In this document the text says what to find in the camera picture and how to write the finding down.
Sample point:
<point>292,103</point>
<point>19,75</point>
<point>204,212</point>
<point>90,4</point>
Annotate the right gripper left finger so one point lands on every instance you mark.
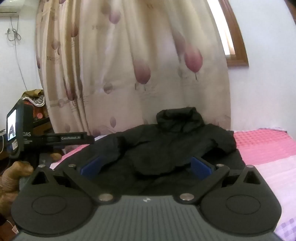
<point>79,175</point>

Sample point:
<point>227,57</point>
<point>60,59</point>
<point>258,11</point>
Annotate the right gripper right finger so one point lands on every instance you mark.
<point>209,176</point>

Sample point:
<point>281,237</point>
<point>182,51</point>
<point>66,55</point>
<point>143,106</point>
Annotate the black jacket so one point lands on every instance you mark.
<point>154,159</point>

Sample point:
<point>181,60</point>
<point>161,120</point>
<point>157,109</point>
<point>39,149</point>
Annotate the cluttered clothes pile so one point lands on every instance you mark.
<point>36,99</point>

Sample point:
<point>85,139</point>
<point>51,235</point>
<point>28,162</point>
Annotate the person's left hand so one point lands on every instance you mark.
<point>10,184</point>

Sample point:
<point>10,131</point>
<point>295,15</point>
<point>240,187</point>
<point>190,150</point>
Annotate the pink purple checked bedsheet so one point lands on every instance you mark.
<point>272,152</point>

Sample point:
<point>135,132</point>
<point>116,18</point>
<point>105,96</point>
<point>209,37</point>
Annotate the floral beige curtain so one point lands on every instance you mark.
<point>108,66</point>

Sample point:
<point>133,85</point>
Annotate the white air conditioner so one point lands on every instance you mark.
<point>11,8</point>

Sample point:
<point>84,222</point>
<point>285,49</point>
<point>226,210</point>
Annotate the brown wooden window frame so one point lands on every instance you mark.
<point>239,58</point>

